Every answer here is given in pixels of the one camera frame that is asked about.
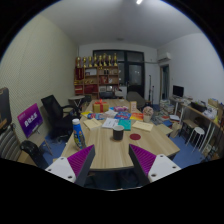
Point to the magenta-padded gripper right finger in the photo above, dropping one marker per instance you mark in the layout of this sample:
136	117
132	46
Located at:
163	166

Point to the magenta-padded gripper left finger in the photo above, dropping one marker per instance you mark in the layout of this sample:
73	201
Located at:
60	166

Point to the blue drink bottle white cap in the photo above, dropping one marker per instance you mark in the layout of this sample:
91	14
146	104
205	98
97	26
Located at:
78	135

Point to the flat round red coaster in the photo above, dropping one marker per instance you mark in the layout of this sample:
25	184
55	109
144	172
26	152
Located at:
135	136

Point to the beige envelope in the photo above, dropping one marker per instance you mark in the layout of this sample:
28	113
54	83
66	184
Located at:
142	126

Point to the white round stool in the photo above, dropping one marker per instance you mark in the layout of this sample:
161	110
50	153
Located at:
199	130

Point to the beige book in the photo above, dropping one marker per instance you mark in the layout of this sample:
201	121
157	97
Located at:
92	123

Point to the black office chair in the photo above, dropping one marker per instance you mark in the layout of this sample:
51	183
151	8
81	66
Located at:
55	111

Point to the dark grey cup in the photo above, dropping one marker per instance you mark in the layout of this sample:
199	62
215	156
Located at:
118	134

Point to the purple sign board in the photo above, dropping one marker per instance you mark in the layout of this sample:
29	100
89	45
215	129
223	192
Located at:
30	119

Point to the orange book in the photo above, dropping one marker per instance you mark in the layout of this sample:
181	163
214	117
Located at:
137	116

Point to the teal book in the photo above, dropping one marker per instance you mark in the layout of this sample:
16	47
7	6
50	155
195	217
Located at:
125	124

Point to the pink flowers in white pot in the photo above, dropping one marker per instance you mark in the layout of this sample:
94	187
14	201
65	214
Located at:
147	111

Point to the yellow book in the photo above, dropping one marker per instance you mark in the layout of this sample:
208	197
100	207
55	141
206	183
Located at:
85	113

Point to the stack of books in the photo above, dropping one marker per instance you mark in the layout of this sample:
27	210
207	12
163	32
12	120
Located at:
166	106

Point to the colourful picture book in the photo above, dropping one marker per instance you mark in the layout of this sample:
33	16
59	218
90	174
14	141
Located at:
97	116

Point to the wooden side desk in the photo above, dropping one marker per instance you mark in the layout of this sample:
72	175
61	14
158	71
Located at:
200	115

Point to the blue and red book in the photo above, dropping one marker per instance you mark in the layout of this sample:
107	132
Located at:
122	115

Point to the white booklet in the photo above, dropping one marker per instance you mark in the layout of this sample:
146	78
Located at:
110	123

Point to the small round white table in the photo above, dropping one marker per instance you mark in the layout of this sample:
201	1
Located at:
77	98

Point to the yellow gift box red ribbon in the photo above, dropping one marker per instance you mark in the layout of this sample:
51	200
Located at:
100	107

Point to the white paper sheet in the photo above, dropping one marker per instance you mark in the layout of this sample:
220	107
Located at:
111	113

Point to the grey chair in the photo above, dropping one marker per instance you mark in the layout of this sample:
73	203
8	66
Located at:
135	98

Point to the black computer monitor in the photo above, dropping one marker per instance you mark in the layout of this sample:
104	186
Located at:
178	90

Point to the wooden shelf unit with trophies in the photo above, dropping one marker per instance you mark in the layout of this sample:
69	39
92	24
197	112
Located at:
96	81

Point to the black framed glass door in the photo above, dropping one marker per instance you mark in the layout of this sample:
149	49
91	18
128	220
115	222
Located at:
135	75

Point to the white air conditioner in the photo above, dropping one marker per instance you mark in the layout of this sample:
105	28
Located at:
164	57

